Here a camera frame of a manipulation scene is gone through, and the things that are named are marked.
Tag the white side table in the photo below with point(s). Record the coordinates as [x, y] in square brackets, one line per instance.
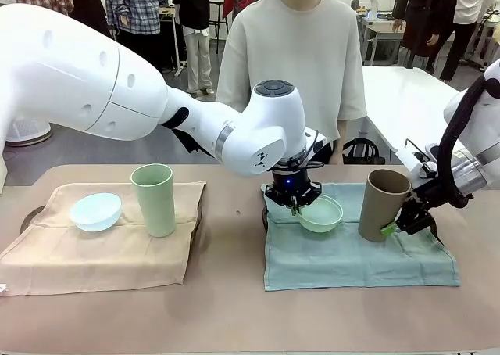
[398, 97]

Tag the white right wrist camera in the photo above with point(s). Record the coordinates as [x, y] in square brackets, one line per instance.
[408, 159]

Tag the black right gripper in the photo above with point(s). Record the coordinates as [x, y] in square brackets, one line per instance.
[429, 196]

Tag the mint green bowl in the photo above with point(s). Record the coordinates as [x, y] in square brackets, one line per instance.
[324, 220]

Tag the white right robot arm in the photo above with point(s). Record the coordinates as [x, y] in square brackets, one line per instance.
[484, 159]

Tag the grey background desk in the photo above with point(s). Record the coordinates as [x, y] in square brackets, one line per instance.
[381, 30]

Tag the pale blue bowl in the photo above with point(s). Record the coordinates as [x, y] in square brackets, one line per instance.
[95, 214]

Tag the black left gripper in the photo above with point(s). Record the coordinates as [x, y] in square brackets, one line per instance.
[293, 181]

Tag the black bag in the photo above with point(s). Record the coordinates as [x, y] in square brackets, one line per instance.
[363, 151]

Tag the small white paper scrap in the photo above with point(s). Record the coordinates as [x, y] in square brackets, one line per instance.
[3, 288]

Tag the beige cloth mat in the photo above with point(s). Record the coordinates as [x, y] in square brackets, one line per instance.
[101, 261]

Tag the teal cloth mat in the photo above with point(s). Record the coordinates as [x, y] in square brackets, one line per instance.
[351, 261]

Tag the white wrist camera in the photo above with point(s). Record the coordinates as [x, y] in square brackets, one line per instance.
[318, 140]
[408, 159]

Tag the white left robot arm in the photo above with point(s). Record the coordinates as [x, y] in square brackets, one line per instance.
[78, 77]

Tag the person in blue plaid shirt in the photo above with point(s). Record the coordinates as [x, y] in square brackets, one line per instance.
[133, 11]

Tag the person in cream sweatshirt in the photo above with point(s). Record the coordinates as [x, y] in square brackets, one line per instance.
[297, 46]

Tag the tall brown cup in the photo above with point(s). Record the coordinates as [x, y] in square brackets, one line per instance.
[381, 206]

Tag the tall light green cup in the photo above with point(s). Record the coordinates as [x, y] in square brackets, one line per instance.
[154, 202]

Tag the dark brown tray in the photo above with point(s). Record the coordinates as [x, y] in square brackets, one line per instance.
[265, 218]
[33, 214]

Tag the person in black jacket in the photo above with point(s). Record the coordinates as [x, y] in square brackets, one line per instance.
[195, 3]

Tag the person in dark maroon coat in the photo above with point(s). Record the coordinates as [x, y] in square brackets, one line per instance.
[418, 11]

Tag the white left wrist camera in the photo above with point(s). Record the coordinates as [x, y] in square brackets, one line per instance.
[318, 140]

